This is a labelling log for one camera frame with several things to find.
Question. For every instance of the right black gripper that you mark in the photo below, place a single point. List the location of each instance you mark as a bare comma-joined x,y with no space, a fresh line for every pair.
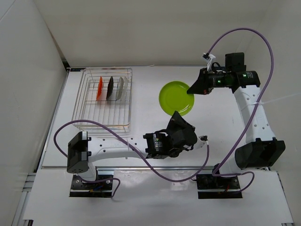
201,85

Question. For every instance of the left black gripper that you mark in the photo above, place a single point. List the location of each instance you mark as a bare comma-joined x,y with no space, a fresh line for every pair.
177,119

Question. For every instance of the green plate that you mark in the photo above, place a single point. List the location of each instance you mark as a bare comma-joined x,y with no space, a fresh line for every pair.
174,97

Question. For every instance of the orange plate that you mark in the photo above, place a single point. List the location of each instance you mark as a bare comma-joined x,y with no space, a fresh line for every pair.
99,90

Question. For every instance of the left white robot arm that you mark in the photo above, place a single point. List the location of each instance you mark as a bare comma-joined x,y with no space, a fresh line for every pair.
83,150

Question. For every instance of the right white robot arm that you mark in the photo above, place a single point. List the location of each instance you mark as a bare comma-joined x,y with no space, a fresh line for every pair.
262,148

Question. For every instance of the grey plate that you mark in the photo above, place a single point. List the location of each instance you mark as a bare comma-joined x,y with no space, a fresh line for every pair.
119,90

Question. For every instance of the black plate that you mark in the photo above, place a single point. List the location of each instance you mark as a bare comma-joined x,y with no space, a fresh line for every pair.
110,88

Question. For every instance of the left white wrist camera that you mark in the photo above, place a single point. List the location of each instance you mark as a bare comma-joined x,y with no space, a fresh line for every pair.
201,141

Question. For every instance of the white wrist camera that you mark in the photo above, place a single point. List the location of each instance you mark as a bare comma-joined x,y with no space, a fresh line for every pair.
201,141
209,58

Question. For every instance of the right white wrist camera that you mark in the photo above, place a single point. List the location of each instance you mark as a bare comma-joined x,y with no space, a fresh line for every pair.
209,58

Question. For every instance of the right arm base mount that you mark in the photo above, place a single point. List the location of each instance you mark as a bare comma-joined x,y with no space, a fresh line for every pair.
210,187

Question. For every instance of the metal wire dish rack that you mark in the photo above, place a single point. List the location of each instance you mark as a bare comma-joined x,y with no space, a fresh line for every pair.
116,115

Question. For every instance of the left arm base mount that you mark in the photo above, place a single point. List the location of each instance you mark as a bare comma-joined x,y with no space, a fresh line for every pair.
103,189

